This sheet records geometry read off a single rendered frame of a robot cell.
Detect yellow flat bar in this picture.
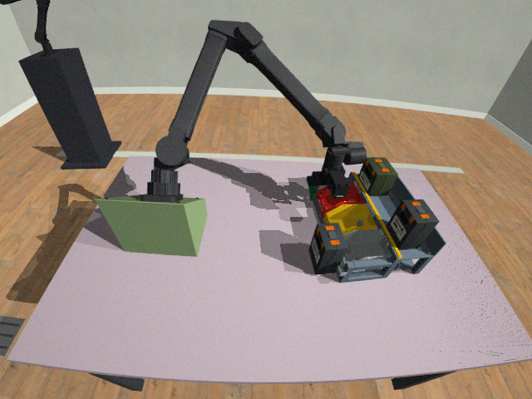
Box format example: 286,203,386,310
352,172,402,259

